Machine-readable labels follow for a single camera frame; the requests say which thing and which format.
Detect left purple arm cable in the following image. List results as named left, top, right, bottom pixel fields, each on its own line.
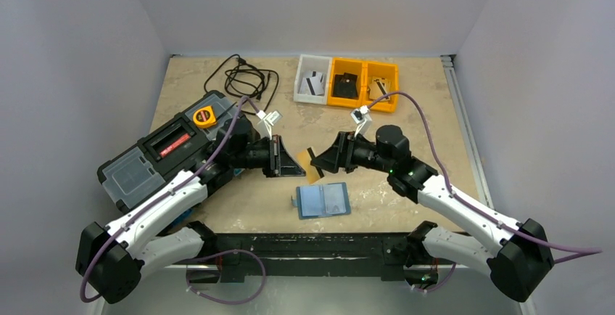
left=79, top=95, right=270, bottom=304

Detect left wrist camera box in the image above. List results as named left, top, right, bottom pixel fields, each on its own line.
left=255, top=110, right=282, bottom=139

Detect blue card holder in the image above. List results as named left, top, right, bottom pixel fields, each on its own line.
left=291, top=182, right=351, bottom=219

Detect white plastic bin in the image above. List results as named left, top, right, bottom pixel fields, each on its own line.
left=293, top=54, right=333, bottom=105

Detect black tool box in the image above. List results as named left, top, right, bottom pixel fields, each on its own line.
left=97, top=90, right=238, bottom=213

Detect yellow plastic bin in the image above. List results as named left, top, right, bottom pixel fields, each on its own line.
left=326, top=57, right=366, bottom=109
left=360, top=61, right=399, bottom=105

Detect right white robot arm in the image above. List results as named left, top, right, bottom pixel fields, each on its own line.
left=311, top=125, right=554, bottom=303

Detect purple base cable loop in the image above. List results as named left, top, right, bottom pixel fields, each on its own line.
left=185, top=249, right=266, bottom=305

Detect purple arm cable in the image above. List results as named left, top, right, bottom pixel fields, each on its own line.
left=358, top=91, right=604, bottom=266
left=79, top=95, right=270, bottom=304

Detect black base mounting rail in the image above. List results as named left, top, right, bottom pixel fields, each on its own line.
left=170, top=232, right=472, bottom=284

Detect aluminium frame rail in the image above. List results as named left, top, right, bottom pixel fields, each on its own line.
left=440, top=55, right=494, bottom=208

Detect white cards in bin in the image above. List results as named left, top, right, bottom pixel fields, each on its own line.
left=299, top=70, right=324, bottom=96

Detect left yellow plastic bin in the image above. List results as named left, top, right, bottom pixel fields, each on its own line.
left=326, top=57, right=366, bottom=109

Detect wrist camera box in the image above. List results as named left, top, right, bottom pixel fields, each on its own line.
left=350, top=105, right=373, bottom=139
left=255, top=110, right=282, bottom=139

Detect yellow tape measure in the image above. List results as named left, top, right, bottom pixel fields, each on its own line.
left=192, top=105, right=217, bottom=129

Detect black coiled cable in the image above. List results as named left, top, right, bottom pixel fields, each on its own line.
left=203, top=54, right=280, bottom=112

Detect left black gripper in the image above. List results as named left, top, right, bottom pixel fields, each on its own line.
left=231, top=134, right=305, bottom=177

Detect right yellow plastic bin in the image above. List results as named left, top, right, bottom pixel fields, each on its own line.
left=360, top=61, right=399, bottom=105

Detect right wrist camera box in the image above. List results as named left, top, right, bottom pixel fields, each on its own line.
left=350, top=105, right=373, bottom=139

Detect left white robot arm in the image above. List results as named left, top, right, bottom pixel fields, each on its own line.
left=75, top=118, right=305, bottom=303

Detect gold cards in bin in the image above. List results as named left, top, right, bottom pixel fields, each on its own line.
left=367, top=76, right=391, bottom=101

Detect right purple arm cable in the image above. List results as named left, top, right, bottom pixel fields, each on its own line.
left=358, top=91, right=604, bottom=266

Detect black cards in bin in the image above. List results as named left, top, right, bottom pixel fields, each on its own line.
left=331, top=73, right=359, bottom=99

